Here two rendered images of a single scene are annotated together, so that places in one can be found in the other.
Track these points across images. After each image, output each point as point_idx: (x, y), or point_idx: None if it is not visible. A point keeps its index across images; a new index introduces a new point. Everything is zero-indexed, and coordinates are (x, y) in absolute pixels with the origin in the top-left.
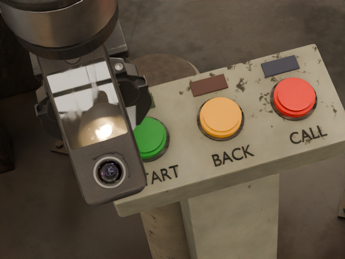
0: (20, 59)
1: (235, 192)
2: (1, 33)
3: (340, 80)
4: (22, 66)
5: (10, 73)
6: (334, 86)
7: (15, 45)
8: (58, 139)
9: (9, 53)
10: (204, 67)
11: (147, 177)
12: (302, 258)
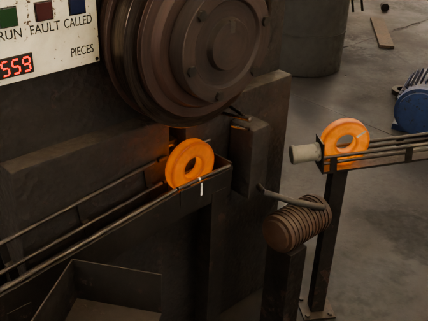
0: (256, 270)
1: None
2: (255, 253)
3: (411, 244)
4: (256, 274)
5: (249, 281)
6: (411, 248)
7: (258, 260)
8: (302, 313)
9: (254, 266)
10: (339, 254)
11: None
12: None
